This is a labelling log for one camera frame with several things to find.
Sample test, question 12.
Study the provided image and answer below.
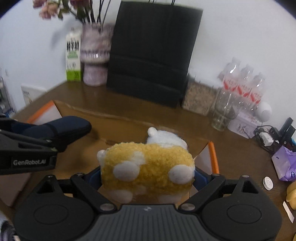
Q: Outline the right water bottle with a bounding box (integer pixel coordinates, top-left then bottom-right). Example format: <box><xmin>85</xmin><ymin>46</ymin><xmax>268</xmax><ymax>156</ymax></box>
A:
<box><xmin>247</xmin><ymin>72</ymin><xmax>266</xmax><ymax>110</ymax></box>

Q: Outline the green white milk carton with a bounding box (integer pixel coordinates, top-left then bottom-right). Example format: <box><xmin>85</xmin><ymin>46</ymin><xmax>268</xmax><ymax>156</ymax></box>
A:
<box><xmin>65</xmin><ymin>28</ymin><xmax>81</xmax><ymax>81</ymax></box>

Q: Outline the black upright device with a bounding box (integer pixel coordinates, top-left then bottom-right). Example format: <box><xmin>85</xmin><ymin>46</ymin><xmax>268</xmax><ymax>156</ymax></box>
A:
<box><xmin>278</xmin><ymin>117</ymin><xmax>295</xmax><ymax>151</ymax></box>

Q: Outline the white power adapter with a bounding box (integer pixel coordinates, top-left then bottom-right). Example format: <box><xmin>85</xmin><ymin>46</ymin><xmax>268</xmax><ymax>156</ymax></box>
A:
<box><xmin>259</xmin><ymin>132</ymin><xmax>274</xmax><ymax>147</ymax></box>

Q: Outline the water bottle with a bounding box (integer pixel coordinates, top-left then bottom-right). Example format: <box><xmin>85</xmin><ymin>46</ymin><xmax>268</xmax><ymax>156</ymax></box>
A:
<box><xmin>247</xmin><ymin>72</ymin><xmax>266</xmax><ymax>110</ymax></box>
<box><xmin>236</xmin><ymin>64</ymin><xmax>254</xmax><ymax>105</ymax></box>
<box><xmin>218</xmin><ymin>57</ymin><xmax>241</xmax><ymax>92</ymax></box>

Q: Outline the purple tissue pack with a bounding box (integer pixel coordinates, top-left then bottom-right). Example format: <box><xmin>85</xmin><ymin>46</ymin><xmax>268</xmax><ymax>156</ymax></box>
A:
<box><xmin>271</xmin><ymin>146</ymin><xmax>296</xmax><ymax>182</ymax></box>

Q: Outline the dried rose bouquet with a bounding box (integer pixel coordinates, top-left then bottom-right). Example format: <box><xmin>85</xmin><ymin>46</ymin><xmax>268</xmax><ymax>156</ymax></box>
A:
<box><xmin>32</xmin><ymin>0</ymin><xmax>111</xmax><ymax>26</ymax></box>

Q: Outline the yellow mug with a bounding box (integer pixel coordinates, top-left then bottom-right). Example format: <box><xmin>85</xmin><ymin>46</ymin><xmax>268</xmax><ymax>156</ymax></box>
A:
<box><xmin>286</xmin><ymin>181</ymin><xmax>296</xmax><ymax>202</ymax></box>

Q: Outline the black paper shopping bag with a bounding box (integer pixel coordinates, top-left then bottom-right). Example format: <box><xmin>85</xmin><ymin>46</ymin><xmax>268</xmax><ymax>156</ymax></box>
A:
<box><xmin>106</xmin><ymin>1</ymin><xmax>203</xmax><ymax>108</ymax></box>

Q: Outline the empty clear glass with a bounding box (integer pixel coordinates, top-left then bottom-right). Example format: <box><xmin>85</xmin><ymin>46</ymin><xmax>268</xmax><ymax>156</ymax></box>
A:
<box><xmin>211</xmin><ymin>89</ymin><xmax>242</xmax><ymax>132</ymax></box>

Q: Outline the white calendar card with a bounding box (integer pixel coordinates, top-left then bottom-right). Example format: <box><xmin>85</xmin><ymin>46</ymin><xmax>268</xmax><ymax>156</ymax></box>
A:
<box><xmin>21</xmin><ymin>85</ymin><xmax>47</xmax><ymax>105</ymax></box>

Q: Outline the red cardboard pumpkin box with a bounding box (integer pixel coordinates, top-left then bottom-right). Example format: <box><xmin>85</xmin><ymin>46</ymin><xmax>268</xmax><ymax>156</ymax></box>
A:
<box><xmin>1</xmin><ymin>101</ymin><xmax>219</xmax><ymax>206</ymax></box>

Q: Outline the small white round cap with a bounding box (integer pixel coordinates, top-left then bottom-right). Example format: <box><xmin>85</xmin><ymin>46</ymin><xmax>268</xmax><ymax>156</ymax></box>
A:
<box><xmin>262</xmin><ymin>176</ymin><xmax>273</xmax><ymax>191</ymax></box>

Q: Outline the yellow white plush toy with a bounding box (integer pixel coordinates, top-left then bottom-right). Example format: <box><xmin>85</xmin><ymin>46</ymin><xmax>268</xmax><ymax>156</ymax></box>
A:
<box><xmin>97</xmin><ymin>127</ymin><xmax>195</xmax><ymax>204</ymax></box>

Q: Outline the white patterned tin box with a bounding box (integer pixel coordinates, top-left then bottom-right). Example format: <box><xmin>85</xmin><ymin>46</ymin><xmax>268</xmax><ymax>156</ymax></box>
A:
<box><xmin>227</xmin><ymin>111</ymin><xmax>261</xmax><ymax>138</ymax></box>

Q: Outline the purple marbled vase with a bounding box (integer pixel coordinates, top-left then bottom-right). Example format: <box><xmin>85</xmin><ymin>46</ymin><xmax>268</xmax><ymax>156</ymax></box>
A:
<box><xmin>80</xmin><ymin>24</ymin><xmax>114</xmax><ymax>86</ymax></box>

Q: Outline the wire rack with items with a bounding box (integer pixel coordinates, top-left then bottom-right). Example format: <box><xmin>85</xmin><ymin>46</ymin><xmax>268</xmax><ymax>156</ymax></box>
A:
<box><xmin>0</xmin><ymin>77</ymin><xmax>15</xmax><ymax>118</ymax></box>

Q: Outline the left water bottle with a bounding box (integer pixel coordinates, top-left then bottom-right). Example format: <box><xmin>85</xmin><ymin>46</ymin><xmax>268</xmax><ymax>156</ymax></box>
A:
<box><xmin>218</xmin><ymin>57</ymin><xmax>241</xmax><ymax>92</ymax></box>

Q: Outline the middle water bottle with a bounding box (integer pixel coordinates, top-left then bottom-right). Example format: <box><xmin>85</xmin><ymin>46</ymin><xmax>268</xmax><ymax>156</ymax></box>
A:
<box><xmin>236</xmin><ymin>64</ymin><xmax>254</xmax><ymax>105</ymax></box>

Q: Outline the white round speaker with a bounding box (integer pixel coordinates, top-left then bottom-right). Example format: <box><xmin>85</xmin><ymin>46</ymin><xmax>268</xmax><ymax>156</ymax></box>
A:
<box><xmin>255</xmin><ymin>101</ymin><xmax>272</xmax><ymax>123</ymax></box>

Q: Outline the clear pellet storage container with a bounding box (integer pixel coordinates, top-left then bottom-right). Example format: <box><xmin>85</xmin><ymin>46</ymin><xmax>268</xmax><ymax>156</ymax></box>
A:
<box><xmin>182</xmin><ymin>73</ymin><xmax>218</xmax><ymax>116</ymax></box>

